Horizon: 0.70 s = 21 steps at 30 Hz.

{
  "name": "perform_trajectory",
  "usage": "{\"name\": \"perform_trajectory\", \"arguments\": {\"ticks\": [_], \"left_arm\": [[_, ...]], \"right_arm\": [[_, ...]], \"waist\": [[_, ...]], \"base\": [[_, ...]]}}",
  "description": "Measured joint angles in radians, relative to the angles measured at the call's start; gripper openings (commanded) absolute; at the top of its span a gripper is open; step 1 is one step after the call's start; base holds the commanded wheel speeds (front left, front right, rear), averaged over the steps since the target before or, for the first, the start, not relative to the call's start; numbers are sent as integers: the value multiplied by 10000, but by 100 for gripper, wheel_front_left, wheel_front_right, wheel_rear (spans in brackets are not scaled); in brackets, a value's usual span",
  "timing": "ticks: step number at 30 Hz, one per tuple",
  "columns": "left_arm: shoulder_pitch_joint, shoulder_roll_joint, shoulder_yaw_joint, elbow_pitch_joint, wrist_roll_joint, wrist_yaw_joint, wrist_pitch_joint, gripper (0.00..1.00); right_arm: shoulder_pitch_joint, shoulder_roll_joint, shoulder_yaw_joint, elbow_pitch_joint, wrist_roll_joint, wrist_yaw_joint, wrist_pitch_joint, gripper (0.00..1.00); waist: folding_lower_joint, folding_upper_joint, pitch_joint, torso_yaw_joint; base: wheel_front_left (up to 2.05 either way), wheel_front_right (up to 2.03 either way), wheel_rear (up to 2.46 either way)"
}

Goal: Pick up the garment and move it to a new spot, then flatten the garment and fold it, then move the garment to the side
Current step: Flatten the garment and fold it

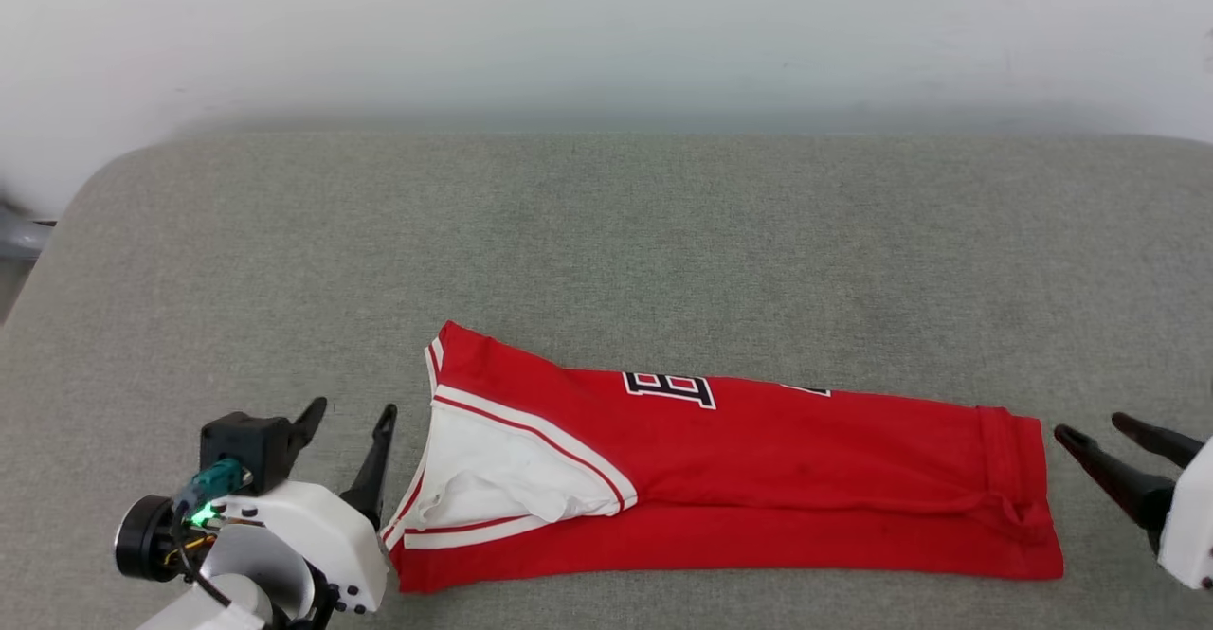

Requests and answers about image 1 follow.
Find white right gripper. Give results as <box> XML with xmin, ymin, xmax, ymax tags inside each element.
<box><xmin>1054</xmin><ymin>412</ymin><xmax>1213</xmax><ymax>591</ymax></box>

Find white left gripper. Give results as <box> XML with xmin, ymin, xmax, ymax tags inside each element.
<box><xmin>114</xmin><ymin>398</ymin><xmax>397</xmax><ymax>612</ymax></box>

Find red and white basketball jersey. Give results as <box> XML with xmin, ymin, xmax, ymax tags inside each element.
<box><xmin>381</xmin><ymin>320</ymin><xmax>1065</xmax><ymax>595</ymax></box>

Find grey fabric sofa seat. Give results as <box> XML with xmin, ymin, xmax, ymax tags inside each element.
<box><xmin>0</xmin><ymin>133</ymin><xmax>1213</xmax><ymax>630</ymax></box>

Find grey object beside sofa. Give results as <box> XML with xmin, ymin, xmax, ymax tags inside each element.
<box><xmin>0</xmin><ymin>202</ymin><xmax>56</xmax><ymax>263</ymax></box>

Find teal cable connector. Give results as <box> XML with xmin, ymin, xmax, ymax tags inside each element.
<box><xmin>173</xmin><ymin>458</ymin><xmax>254</xmax><ymax>519</ymax></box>

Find thin black cable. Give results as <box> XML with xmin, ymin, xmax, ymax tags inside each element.
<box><xmin>171</xmin><ymin>507</ymin><xmax>236</xmax><ymax>610</ymax></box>

